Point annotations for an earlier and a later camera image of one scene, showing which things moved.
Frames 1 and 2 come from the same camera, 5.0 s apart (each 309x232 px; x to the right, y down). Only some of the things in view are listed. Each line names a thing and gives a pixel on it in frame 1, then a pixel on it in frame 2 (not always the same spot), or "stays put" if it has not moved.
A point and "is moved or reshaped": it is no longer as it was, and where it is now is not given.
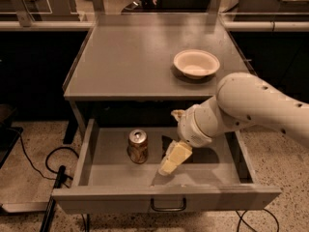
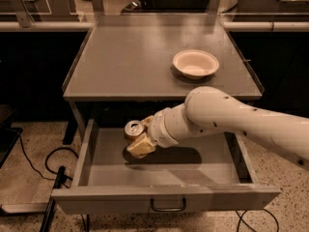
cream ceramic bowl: (196, 64) stays put
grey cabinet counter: (179, 57) stays put
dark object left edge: (9, 134) stays put
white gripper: (191, 128) → (159, 129)
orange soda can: (138, 146) is moved or reshaped
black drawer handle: (183, 207) stays put
